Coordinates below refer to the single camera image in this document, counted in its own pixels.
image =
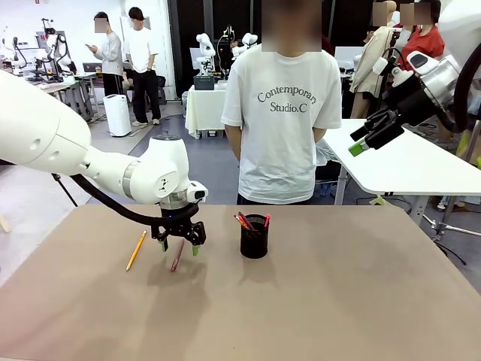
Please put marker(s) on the black tripod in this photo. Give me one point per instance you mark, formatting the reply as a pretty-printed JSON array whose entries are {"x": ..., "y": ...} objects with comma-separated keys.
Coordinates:
[{"x": 67, "y": 192}]

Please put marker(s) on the man in grey top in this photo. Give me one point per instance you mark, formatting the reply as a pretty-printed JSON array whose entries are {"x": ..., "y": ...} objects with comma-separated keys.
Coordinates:
[{"x": 111, "y": 56}]

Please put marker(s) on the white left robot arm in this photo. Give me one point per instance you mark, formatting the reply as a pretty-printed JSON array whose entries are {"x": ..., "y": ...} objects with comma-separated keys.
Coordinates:
[{"x": 37, "y": 131}]

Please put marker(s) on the mannequin in beige coat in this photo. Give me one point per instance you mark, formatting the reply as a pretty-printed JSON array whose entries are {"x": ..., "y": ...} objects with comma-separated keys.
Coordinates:
[{"x": 370, "y": 71}]

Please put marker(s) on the white air purifier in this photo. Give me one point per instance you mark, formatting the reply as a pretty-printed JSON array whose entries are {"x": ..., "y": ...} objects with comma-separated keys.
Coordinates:
[{"x": 117, "y": 114}]

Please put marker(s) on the black mesh pen holder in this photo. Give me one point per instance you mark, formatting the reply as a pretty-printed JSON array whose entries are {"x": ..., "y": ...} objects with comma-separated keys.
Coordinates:
[{"x": 255, "y": 242}]

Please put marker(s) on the white work table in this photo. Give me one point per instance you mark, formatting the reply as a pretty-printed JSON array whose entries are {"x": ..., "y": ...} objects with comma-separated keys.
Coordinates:
[{"x": 406, "y": 169}]

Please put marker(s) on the pink red pen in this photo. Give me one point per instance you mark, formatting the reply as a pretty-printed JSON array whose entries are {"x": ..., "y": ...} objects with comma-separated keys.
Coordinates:
[{"x": 240, "y": 220}]

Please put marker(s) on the dark red pen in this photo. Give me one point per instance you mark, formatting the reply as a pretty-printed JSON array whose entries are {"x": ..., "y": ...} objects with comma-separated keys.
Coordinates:
[{"x": 176, "y": 259}]

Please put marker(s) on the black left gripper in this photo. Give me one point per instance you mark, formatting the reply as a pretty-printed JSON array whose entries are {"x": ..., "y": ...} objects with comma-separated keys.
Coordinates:
[{"x": 178, "y": 220}]

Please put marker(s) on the figure in maroon top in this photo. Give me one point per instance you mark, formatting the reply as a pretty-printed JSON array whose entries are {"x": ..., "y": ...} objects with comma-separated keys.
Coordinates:
[{"x": 327, "y": 43}]

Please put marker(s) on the man in plain white T-shirt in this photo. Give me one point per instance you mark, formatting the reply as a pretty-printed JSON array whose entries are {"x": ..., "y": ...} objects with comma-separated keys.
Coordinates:
[{"x": 142, "y": 56}]

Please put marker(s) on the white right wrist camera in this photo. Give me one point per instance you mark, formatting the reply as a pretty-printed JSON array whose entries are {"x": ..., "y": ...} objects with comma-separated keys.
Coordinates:
[{"x": 394, "y": 73}]

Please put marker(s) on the maroon pen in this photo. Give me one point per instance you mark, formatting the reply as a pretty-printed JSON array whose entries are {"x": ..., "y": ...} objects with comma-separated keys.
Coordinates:
[{"x": 246, "y": 221}]

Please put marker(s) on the black stool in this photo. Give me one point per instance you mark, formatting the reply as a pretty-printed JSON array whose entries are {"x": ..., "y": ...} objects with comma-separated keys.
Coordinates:
[{"x": 161, "y": 90}]

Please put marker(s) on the woman in red shirt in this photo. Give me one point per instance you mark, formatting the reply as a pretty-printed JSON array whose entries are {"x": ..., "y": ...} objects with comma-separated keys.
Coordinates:
[{"x": 428, "y": 37}]

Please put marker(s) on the yellow pencil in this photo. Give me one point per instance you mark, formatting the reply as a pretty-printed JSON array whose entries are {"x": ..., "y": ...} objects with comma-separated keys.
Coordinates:
[{"x": 136, "y": 251}]

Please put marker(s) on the grey background desk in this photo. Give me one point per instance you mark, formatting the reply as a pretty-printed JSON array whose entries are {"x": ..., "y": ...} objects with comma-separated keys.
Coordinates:
[{"x": 80, "y": 77}]

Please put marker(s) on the person in white printed T-shirt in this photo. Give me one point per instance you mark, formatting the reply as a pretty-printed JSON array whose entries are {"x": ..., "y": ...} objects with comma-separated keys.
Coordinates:
[{"x": 282, "y": 113}]

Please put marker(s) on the metal light stand legs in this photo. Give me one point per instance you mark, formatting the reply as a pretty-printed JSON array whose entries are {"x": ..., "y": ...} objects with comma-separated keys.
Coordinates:
[{"x": 451, "y": 227}]

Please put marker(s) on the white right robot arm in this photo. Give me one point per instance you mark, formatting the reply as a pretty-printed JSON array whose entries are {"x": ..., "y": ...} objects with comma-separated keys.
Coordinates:
[{"x": 456, "y": 22}]

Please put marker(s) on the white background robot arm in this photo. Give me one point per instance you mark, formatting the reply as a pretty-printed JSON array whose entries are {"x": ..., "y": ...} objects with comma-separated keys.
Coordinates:
[
  {"x": 206, "y": 45},
  {"x": 246, "y": 41}
]

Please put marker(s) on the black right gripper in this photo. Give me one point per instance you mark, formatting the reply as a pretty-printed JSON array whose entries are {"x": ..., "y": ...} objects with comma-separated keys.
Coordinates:
[{"x": 411, "y": 101}]

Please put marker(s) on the black box on clothed table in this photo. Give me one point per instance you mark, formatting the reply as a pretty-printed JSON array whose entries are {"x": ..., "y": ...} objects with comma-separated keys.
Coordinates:
[{"x": 204, "y": 82}]

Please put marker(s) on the table with white cloth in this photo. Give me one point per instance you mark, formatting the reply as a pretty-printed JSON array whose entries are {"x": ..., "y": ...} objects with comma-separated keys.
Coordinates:
[{"x": 203, "y": 109}]

